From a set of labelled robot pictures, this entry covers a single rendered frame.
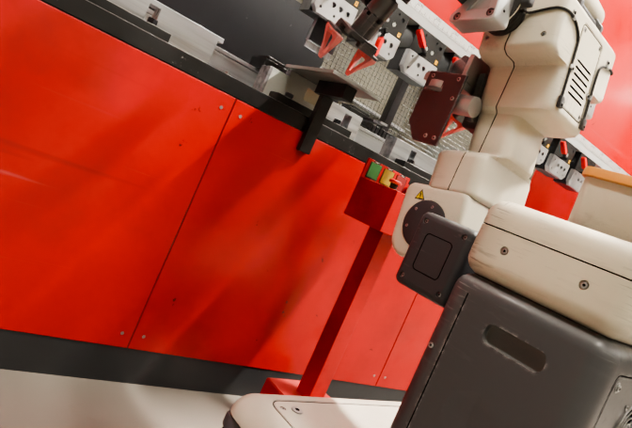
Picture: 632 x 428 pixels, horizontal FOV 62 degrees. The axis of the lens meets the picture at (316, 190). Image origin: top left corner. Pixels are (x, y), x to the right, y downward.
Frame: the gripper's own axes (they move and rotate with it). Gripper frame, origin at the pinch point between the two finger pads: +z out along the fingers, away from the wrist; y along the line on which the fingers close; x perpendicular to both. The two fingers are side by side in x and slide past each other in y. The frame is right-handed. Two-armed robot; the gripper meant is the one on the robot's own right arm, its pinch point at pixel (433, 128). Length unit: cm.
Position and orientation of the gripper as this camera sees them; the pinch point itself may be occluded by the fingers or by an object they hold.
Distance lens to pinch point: 161.6
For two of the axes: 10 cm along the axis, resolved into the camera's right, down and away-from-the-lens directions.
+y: -7.0, -2.9, -6.5
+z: -6.3, 6.9, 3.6
